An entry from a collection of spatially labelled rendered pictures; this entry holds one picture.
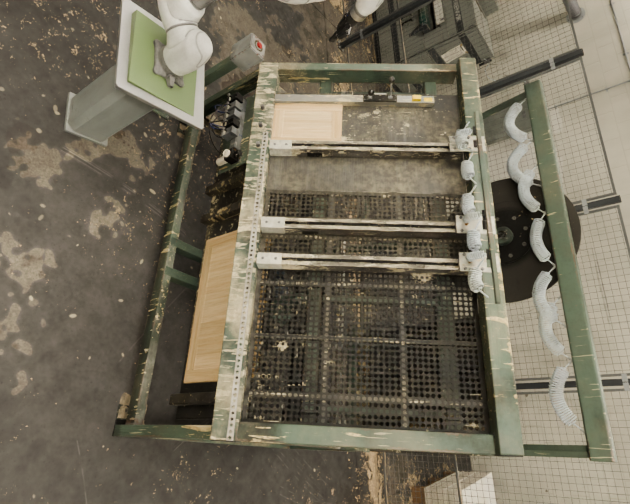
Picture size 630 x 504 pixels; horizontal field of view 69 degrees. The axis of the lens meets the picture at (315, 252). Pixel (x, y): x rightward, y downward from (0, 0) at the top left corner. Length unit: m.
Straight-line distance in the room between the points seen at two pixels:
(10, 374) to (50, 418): 0.29
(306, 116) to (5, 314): 1.88
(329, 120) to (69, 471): 2.31
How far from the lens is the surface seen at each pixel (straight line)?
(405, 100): 2.94
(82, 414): 2.79
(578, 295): 2.69
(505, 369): 2.25
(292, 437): 2.15
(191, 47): 2.40
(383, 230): 2.39
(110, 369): 2.86
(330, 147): 2.65
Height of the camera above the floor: 2.46
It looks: 34 degrees down
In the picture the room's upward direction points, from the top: 76 degrees clockwise
